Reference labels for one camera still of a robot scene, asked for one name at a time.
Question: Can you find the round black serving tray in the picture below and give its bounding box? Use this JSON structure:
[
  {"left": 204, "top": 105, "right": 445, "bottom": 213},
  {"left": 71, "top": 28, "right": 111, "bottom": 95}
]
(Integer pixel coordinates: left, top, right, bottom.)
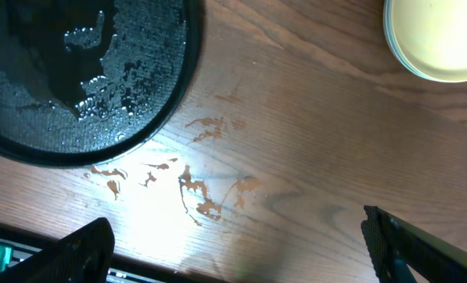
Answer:
[{"left": 0, "top": 0, "right": 202, "bottom": 167}]

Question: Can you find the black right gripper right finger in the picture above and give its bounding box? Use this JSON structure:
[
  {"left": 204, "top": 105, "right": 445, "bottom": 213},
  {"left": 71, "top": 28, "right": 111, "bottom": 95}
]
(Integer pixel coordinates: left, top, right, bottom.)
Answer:
[{"left": 361, "top": 205, "right": 467, "bottom": 283}]

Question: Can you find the yellow plate with sauce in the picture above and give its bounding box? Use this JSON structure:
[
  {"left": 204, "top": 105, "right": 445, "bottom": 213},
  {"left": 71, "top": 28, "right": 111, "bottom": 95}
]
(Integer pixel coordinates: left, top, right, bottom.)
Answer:
[{"left": 392, "top": 0, "right": 467, "bottom": 83}]

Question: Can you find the mint plate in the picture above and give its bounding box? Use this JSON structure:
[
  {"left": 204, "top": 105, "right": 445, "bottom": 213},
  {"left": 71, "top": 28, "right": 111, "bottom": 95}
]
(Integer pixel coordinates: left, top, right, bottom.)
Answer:
[{"left": 383, "top": 0, "right": 419, "bottom": 75}]

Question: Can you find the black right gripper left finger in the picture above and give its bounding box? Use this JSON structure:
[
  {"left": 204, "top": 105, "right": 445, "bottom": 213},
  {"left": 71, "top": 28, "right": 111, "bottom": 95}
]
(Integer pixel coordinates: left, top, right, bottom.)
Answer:
[{"left": 0, "top": 218, "right": 115, "bottom": 283}]

